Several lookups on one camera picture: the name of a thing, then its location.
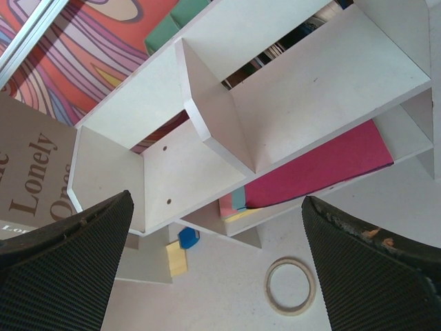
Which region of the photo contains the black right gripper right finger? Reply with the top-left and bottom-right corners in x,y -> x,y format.
301,196 -> 440,330

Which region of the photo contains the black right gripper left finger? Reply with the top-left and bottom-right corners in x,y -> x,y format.
1,190 -> 133,330

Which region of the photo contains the white wooden bookshelf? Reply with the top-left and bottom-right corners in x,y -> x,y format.
68,1 -> 440,245

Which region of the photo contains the yellow sticky note pad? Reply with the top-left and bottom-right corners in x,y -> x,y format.
166,241 -> 188,277

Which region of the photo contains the grey upright book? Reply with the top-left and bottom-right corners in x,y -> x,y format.
0,92 -> 76,239

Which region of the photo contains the magenta folder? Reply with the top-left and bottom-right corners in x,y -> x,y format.
218,119 -> 394,223

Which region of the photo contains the blue small cube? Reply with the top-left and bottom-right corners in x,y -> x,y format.
178,227 -> 200,250

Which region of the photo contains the clear tape ring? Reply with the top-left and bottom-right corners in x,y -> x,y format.
264,257 -> 317,317

